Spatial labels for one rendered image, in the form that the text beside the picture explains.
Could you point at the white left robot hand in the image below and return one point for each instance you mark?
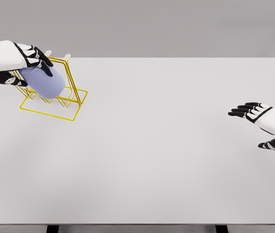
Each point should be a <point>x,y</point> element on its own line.
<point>4,55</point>

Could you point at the lavender cup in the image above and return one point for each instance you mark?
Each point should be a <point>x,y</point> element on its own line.
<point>46,85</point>

